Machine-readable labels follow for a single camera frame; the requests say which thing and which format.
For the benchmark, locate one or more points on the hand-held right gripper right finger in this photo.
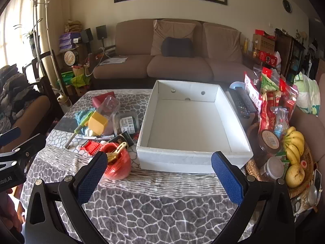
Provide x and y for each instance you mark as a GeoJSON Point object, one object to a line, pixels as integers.
{"type": "Point", "coordinates": [226, 180]}

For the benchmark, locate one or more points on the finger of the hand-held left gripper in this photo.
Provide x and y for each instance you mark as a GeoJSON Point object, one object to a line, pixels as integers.
{"type": "Point", "coordinates": [10, 135]}
{"type": "Point", "coordinates": [30, 144]}

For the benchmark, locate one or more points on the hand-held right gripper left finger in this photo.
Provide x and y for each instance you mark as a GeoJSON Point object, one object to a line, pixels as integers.
{"type": "Point", "coordinates": [92, 179]}

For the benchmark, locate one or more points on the red twine ball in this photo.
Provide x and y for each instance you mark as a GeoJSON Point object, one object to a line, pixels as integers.
{"type": "Point", "coordinates": [119, 167]}

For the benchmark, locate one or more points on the red grater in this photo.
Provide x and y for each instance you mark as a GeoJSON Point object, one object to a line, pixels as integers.
{"type": "Point", "coordinates": [90, 148]}

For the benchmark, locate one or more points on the clear jar with yellow lid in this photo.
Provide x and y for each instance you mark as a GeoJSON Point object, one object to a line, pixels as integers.
{"type": "Point", "coordinates": [97, 124]}

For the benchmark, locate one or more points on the white cardboard box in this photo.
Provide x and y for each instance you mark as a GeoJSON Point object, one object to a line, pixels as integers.
{"type": "Point", "coordinates": [188, 122]}

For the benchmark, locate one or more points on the clear plastic food container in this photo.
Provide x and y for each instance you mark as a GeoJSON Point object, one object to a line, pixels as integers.
{"type": "Point", "coordinates": [127, 123]}

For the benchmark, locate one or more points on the person's left hand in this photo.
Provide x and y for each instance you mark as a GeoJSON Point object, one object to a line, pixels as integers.
{"type": "Point", "coordinates": [7, 205]}

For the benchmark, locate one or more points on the wicker basket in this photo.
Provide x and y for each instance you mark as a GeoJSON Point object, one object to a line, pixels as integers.
{"type": "Point", "coordinates": [254, 172]}

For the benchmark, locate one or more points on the metal tool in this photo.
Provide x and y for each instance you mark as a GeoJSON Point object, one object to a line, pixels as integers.
{"type": "Point", "coordinates": [94, 137]}

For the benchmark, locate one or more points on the pile of clothes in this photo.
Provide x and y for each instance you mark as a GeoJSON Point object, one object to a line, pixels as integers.
{"type": "Point", "coordinates": [15, 91]}

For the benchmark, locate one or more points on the clear jar with grey lid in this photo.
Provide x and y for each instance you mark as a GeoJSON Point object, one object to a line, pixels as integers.
{"type": "Point", "coordinates": [274, 169]}

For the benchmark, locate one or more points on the small black box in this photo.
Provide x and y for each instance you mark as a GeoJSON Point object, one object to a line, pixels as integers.
{"type": "Point", "coordinates": [121, 138]}

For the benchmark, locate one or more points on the brown lidded jar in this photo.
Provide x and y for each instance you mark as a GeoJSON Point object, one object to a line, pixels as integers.
{"type": "Point", "coordinates": [269, 142]}

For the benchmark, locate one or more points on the teal cloth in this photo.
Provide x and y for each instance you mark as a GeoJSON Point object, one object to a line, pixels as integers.
{"type": "Point", "coordinates": [82, 115]}

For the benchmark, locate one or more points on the grey patterned blanket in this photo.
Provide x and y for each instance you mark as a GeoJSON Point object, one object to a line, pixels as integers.
{"type": "Point", "coordinates": [152, 200]}

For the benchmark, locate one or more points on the yellow pear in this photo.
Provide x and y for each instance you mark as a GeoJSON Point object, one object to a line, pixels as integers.
{"type": "Point", "coordinates": [294, 176]}

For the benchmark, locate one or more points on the bunch of bananas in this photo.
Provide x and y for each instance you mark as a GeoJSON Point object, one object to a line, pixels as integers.
{"type": "Point", "coordinates": [294, 142]}

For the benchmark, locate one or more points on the red pouch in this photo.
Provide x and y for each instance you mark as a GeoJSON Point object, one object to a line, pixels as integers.
{"type": "Point", "coordinates": [100, 100]}

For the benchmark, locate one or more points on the black remote control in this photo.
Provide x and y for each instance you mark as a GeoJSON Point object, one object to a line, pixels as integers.
{"type": "Point", "coordinates": [241, 101]}

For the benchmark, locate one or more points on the glass jar with metal lid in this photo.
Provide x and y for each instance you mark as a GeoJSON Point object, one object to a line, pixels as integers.
{"type": "Point", "coordinates": [311, 195]}

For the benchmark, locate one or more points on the white and red snack bag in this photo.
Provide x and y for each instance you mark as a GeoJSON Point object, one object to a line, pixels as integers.
{"type": "Point", "coordinates": [252, 91]}

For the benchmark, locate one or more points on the round tin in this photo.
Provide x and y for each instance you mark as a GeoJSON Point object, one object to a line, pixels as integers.
{"type": "Point", "coordinates": [70, 58]}

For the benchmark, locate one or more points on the blue bowl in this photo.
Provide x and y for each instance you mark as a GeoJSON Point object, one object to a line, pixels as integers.
{"type": "Point", "coordinates": [236, 85]}

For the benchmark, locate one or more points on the potted plant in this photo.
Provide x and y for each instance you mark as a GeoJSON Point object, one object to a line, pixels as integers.
{"type": "Point", "coordinates": [31, 38]}

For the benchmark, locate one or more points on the white coat stand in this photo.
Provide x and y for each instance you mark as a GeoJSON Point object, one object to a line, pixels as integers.
{"type": "Point", "coordinates": [39, 38]}

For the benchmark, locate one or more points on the red zip bag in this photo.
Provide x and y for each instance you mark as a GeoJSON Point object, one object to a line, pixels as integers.
{"type": "Point", "coordinates": [289, 99]}

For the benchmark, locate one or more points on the green snack bag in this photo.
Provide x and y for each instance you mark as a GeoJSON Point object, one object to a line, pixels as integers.
{"type": "Point", "coordinates": [269, 85]}

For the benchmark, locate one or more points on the stack of purple boxes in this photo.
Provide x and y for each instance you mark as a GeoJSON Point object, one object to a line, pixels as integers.
{"type": "Point", "coordinates": [69, 42]}

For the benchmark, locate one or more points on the clear zip bag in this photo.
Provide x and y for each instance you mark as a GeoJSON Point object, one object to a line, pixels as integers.
{"type": "Point", "coordinates": [257, 72]}

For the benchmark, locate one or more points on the white papers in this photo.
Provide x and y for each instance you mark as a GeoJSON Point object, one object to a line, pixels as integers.
{"type": "Point", "coordinates": [113, 61]}

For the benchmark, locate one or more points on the green and white plastic bag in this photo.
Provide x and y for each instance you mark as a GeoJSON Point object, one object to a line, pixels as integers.
{"type": "Point", "coordinates": [308, 94]}

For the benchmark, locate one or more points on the black speaker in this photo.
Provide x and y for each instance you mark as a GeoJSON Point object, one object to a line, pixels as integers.
{"type": "Point", "coordinates": [86, 35]}
{"type": "Point", "coordinates": [101, 32]}

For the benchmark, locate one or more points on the brown sofa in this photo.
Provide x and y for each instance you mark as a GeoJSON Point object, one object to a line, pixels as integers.
{"type": "Point", "coordinates": [177, 66]}

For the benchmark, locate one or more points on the red gift box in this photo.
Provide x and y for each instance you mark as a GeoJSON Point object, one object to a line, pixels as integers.
{"type": "Point", "coordinates": [268, 58]}

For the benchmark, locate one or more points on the yellow bottle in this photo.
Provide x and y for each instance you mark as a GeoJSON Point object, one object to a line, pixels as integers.
{"type": "Point", "coordinates": [245, 45]}

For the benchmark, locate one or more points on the dark grey pillow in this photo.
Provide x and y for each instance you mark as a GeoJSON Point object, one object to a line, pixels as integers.
{"type": "Point", "coordinates": [177, 47]}

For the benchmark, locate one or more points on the dark wooden cabinet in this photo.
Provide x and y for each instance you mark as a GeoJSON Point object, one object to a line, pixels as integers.
{"type": "Point", "coordinates": [289, 53]}

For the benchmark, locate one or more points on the brown cardboard box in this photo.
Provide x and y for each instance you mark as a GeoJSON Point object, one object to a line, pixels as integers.
{"type": "Point", "coordinates": [265, 43]}

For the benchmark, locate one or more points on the beige cushion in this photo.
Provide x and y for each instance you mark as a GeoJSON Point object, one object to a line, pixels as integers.
{"type": "Point", "coordinates": [172, 29]}

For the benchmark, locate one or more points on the round wall clock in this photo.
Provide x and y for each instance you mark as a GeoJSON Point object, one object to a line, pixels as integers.
{"type": "Point", "coordinates": [287, 6]}

